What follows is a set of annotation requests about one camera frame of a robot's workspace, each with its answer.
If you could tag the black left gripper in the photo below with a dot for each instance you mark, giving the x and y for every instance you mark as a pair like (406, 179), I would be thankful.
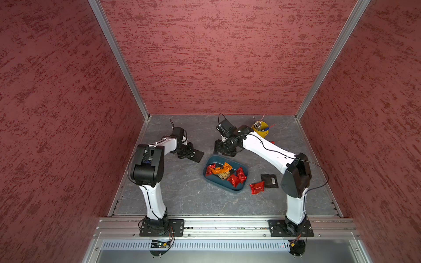
(189, 153)

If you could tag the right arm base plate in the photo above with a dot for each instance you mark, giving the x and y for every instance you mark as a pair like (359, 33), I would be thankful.
(286, 228)

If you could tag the yellow pen cup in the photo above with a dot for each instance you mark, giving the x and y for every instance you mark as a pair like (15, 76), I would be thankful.
(261, 128)

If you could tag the black yellow oolong tea bag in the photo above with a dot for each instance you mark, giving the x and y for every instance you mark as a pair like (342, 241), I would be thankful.
(225, 175)

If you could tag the aluminium corner post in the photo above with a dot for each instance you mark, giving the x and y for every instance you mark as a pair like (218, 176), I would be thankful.
(116, 50)
(348, 28)

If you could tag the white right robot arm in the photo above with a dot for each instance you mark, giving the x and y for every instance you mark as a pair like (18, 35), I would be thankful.
(295, 169)

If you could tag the aluminium front rail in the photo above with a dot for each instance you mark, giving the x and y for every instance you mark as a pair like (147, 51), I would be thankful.
(233, 227)

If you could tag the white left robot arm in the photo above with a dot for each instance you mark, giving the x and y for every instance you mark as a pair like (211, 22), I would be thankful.
(146, 170)

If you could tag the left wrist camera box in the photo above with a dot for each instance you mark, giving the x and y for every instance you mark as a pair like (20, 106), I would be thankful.
(179, 134)

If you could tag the aluminium corner post right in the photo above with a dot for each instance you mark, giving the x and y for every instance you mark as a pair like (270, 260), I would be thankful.
(348, 28)

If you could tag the teal storage box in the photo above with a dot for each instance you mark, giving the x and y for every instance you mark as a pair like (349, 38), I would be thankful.
(224, 183)

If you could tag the orange tea bag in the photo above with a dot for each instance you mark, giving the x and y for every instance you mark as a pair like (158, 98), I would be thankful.
(218, 168)

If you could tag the aluminium corner post left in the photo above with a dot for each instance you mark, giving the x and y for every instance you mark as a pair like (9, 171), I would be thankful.
(116, 50)

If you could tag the red tea bag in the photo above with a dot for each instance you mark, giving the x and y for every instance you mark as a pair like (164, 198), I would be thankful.
(257, 188)
(234, 180)
(240, 175)
(210, 168)

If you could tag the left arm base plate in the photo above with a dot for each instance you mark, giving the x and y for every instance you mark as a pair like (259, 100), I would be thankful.
(161, 228)

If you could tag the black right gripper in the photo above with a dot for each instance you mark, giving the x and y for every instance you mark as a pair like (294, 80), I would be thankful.
(218, 148)

